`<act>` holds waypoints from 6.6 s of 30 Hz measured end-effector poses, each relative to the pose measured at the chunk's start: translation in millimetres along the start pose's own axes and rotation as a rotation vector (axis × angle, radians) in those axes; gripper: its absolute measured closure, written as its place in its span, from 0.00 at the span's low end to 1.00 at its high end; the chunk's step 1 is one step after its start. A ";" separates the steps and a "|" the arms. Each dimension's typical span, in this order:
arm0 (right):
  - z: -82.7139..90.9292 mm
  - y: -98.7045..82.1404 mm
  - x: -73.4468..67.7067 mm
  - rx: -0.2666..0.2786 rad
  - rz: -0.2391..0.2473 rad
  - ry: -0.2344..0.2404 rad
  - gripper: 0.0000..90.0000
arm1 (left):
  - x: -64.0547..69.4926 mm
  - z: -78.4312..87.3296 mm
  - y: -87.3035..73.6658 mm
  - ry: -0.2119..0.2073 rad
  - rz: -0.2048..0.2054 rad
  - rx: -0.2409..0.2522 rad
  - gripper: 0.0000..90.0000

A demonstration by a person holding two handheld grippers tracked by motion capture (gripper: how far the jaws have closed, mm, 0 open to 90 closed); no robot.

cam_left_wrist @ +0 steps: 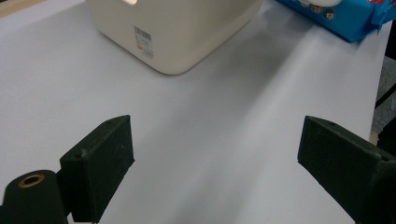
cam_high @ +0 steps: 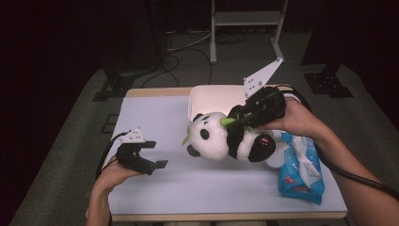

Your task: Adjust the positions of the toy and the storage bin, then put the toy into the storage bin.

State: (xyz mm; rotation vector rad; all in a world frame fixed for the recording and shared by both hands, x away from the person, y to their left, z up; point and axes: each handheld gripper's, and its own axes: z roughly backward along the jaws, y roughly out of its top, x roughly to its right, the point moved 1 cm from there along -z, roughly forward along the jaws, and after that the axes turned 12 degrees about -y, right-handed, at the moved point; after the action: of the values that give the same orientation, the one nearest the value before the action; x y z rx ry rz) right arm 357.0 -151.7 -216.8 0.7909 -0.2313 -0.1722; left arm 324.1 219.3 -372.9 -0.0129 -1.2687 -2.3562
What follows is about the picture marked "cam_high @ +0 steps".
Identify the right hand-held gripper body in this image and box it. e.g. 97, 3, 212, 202
238, 56, 287, 128

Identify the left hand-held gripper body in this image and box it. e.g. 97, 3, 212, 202
115, 126, 155, 176

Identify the white plastic storage box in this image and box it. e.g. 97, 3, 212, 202
187, 84, 293, 123

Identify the panda plush toy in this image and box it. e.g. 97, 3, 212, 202
182, 105, 277, 163

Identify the white wet wipe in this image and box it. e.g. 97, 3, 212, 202
293, 136, 322, 188

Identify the blue wet wipes pack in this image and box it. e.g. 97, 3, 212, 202
266, 131, 326, 206

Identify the person's left hand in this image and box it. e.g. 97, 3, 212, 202
93, 158, 142, 193

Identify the person's right hand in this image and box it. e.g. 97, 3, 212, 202
260, 98, 330, 139

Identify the dark floor hatch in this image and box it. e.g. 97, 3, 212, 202
101, 114, 120, 135

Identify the wooden table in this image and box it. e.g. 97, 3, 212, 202
111, 84, 348, 222

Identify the black stand base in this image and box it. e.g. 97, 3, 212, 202
92, 67, 136, 103
303, 64, 355, 99

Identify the white metal stand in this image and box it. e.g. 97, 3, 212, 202
209, 0, 290, 65

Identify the left hand-held gripper cable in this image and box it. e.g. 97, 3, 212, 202
95, 131, 131, 178

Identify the hand-held gripper cable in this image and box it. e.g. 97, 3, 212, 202
276, 84, 399, 202
95, 131, 131, 178

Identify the black floor cable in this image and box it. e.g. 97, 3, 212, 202
139, 46, 215, 89

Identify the grey floor cable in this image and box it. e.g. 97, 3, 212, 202
166, 30, 215, 53

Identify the right hand-held gripper cable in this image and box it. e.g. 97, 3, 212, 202
276, 84, 399, 202

